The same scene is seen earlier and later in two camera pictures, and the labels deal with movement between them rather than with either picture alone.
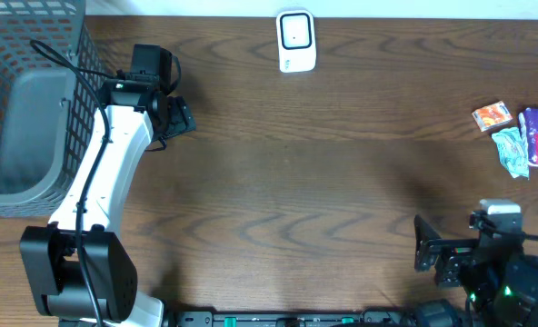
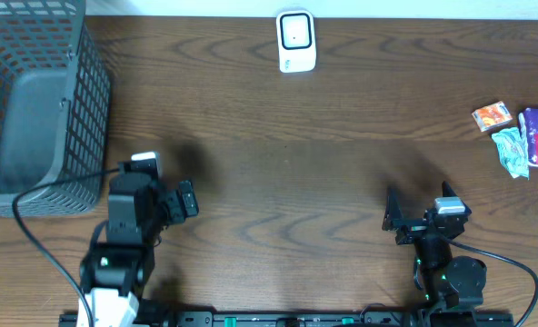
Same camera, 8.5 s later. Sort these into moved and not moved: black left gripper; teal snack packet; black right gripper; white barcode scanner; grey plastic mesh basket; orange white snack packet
Moved: black right gripper; black left gripper
Not moved: teal snack packet; white barcode scanner; orange white snack packet; grey plastic mesh basket
